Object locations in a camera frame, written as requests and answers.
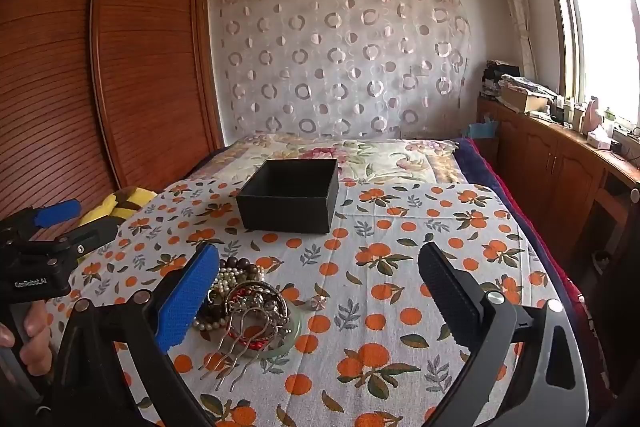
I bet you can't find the pink bottle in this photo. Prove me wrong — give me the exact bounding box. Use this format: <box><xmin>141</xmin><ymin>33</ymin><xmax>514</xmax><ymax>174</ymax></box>
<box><xmin>582</xmin><ymin>99</ymin><xmax>606</xmax><ymax>135</ymax></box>

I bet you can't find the circle-patterned sheer curtain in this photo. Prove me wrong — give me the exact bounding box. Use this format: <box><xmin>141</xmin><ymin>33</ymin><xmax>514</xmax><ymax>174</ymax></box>
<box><xmin>210</xmin><ymin>0</ymin><xmax>473</xmax><ymax>142</ymax></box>

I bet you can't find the yellow plush toy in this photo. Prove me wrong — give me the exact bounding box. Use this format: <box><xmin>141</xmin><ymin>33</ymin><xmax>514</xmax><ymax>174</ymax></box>
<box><xmin>77</xmin><ymin>188</ymin><xmax>157</xmax><ymax>228</ymax></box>

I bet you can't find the blue bag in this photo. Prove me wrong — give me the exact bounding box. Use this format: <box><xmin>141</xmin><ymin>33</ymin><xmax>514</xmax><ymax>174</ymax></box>
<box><xmin>467</xmin><ymin>119</ymin><xmax>498</xmax><ymax>140</ymax></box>

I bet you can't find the pale jade bangle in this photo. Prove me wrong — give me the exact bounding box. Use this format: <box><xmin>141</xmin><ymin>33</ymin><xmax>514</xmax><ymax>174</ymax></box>
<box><xmin>235</xmin><ymin>304</ymin><xmax>304</xmax><ymax>361</ymax></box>

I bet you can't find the dark clothing pile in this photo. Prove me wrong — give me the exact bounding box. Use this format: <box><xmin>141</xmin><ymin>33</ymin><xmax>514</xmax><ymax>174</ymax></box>
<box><xmin>482</xmin><ymin>61</ymin><xmax>521</xmax><ymax>98</ymax></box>

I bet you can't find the orange-print bedsheet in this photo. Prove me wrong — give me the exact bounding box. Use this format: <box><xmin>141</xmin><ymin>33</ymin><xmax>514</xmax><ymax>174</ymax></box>
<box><xmin>47</xmin><ymin>179</ymin><xmax>588</xmax><ymax>427</ymax></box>

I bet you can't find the brown wooden cabinet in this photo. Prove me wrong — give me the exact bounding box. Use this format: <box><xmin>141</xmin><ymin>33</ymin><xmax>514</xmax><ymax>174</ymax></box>
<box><xmin>475</xmin><ymin>97</ymin><xmax>640</xmax><ymax>288</ymax></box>

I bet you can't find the black box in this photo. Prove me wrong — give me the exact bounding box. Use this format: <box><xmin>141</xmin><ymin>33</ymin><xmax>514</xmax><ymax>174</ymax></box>
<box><xmin>236</xmin><ymin>158</ymin><xmax>340</xmax><ymax>235</ymax></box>

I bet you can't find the window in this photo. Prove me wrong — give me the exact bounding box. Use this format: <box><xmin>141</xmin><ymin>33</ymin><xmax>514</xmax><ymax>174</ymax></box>
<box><xmin>532</xmin><ymin>0</ymin><xmax>640</xmax><ymax>128</ymax></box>

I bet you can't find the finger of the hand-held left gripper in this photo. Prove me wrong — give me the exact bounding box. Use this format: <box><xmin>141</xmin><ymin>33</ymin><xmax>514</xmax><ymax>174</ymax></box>
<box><xmin>0</xmin><ymin>199</ymin><xmax>82</xmax><ymax>240</ymax></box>
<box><xmin>47</xmin><ymin>218</ymin><xmax>117</xmax><ymax>265</ymax></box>

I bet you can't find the brown wooden wardrobe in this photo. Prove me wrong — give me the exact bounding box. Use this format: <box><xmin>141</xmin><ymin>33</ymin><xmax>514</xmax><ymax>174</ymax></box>
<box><xmin>0</xmin><ymin>0</ymin><xmax>224</xmax><ymax>228</ymax></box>

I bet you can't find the red bead bangle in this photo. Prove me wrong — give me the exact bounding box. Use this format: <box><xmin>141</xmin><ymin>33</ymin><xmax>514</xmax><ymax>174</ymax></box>
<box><xmin>224</xmin><ymin>283</ymin><xmax>292</xmax><ymax>353</ymax></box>

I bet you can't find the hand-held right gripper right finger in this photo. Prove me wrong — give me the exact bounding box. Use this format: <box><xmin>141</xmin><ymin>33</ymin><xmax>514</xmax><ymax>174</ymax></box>
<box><xmin>417</xmin><ymin>242</ymin><xmax>588</xmax><ymax>427</ymax></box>

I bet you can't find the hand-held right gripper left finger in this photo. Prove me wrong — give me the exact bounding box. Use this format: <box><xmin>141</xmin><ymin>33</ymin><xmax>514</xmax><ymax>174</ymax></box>
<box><xmin>50</xmin><ymin>243</ymin><xmax>221</xmax><ymax>427</ymax></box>

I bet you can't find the white pearl bracelet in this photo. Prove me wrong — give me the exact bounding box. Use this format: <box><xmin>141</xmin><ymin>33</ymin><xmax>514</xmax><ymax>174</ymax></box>
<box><xmin>194</xmin><ymin>313</ymin><xmax>228</xmax><ymax>332</ymax></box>

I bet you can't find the cardboard box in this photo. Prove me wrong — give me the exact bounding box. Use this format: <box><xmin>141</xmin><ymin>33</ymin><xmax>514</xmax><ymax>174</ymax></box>
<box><xmin>500</xmin><ymin>84</ymin><xmax>551</xmax><ymax>115</ymax></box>

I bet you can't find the cream pearl necklace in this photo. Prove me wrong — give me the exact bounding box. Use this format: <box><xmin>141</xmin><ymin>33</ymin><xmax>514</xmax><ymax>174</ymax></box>
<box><xmin>212</xmin><ymin>268</ymin><xmax>266</xmax><ymax>290</ymax></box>

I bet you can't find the purple blanket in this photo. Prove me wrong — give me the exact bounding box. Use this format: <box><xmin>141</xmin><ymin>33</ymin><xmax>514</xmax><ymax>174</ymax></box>
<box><xmin>455</xmin><ymin>138</ymin><xmax>583</xmax><ymax>308</ymax></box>

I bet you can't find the white patterned window curtain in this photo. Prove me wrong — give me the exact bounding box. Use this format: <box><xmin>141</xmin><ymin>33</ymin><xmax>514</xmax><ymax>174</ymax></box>
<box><xmin>487</xmin><ymin>0</ymin><xmax>538</xmax><ymax>80</ymax></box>

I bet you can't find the person's left hand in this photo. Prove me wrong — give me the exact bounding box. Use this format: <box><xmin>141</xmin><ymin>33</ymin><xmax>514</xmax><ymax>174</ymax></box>
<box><xmin>0</xmin><ymin>301</ymin><xmax>57</xmax><ymax>377</ymax></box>

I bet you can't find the floral blanket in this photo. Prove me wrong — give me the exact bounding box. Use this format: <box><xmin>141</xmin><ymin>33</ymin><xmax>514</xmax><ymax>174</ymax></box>
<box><xmin>197</xmin><ymin>132</ymin><xmax>468</xmax><ymax>188</ymax></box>

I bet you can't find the brown wooden bead bracelet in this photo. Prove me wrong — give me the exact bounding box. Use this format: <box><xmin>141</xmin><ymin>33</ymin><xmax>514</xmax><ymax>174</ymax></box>
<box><xmin>218</xmin><ymin>257</ymin><xmax>268</xmax><ymax>280</ymax></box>

